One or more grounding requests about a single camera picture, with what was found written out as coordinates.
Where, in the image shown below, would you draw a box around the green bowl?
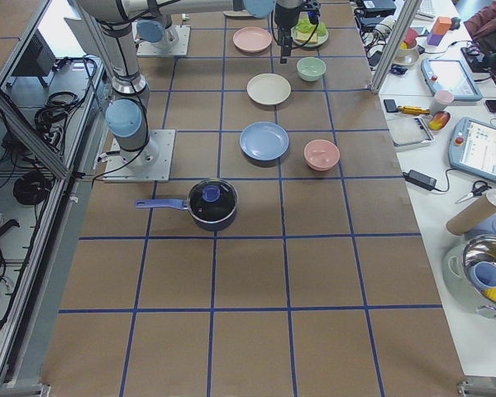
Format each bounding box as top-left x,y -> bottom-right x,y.
296,57 -> 327,82

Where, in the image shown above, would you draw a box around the white cup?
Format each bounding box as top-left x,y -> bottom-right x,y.
429,89 -> 455,116

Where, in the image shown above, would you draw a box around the cardboard tube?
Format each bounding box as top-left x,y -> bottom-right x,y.
446,189 -> 496,236

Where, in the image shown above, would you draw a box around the cream plate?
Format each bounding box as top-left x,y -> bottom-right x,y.
246,74 -> 291,106

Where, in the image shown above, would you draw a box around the blue cup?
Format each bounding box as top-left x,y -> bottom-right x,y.
469,261 -> 496,290

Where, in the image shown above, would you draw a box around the aluminium frame post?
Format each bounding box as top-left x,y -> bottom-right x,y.
370,0 -> 421,94

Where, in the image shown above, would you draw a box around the coloured toy blocks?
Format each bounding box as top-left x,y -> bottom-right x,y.
426,17 -> 451,46

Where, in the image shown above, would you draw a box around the steel mixing bowl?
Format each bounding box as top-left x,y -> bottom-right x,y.
462,235 -> 496,319

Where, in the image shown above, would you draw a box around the blue plate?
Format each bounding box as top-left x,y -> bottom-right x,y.
240,122 -> 289,161

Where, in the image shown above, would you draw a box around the bread slice on plate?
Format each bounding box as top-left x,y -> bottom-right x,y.
294,31 -> 318,45

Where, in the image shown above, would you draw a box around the yellow screwdriver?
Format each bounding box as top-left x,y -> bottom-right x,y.
398,106 -> 430,116

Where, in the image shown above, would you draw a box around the teach pendant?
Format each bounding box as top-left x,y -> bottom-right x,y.
420,59 -> 483,102
448,117 -> 496,183

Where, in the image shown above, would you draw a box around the blue saucepan with lid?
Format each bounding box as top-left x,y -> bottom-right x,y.
135,178 -> 238,232

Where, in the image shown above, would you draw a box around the scissors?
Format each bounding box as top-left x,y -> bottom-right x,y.
455,180 -> 491,204

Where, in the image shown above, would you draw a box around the pink bowl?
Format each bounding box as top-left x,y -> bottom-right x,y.
303,139 -> 341,171

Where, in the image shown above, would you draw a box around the white bowl with fruit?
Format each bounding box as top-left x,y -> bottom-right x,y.
393,28 -> 419,66

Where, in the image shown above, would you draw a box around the lettuce leaf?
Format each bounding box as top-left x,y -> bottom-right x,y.
295,16 -> 327,36

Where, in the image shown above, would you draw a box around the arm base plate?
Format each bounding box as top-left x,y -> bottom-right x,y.
103,129 -> 176,183
136,25 -> 191,58

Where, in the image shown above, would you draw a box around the green plate with food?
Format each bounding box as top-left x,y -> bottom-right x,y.
292,27 -> 328,47

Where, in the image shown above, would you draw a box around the far teach pendant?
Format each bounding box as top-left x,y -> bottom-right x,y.
420,59 -> 483,102

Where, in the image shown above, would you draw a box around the grey pot with handles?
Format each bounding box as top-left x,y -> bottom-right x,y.
441,244 -> 479,313

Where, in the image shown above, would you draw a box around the near teach pendant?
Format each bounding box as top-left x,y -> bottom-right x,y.
448,117 -> 496,183

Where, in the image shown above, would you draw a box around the pink plate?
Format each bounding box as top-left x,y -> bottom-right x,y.
232,26 -> 273,53

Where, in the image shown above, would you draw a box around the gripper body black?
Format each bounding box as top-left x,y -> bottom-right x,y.
272,0 -> 320,43

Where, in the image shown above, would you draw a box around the kitchen scale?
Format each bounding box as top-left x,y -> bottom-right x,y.
387,117 -> 435,151

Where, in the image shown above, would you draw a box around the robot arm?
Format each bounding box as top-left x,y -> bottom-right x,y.
136,15 -> 179,50
78,1 -> 320,169

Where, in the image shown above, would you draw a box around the black power adapter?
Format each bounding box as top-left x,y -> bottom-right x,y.
403,170 -> 436,191

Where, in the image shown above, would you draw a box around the toy mango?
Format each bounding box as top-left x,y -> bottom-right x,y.
427,111 -> 451,131

